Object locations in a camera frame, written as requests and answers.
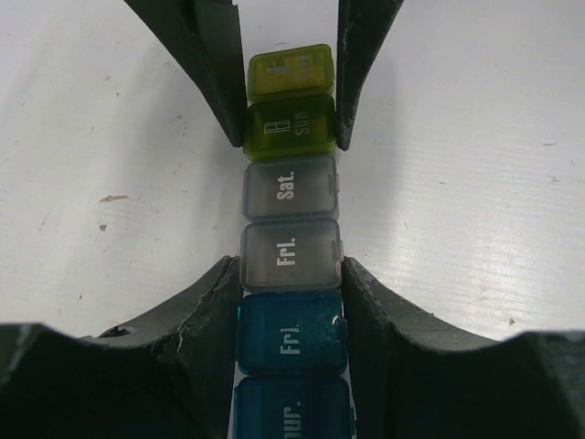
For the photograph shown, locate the weekly pill organizer strip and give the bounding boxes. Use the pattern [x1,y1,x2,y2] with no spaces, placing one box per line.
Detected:
[233,44,355,438]

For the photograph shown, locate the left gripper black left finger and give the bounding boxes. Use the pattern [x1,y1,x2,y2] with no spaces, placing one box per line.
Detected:
[1,256,242,438]

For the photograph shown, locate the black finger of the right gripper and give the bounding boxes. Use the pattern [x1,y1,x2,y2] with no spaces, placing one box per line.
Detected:
[125,0,245,147]
[335,0,403,151]

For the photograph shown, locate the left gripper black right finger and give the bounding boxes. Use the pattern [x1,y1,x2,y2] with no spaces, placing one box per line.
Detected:
[341,257,584,438]

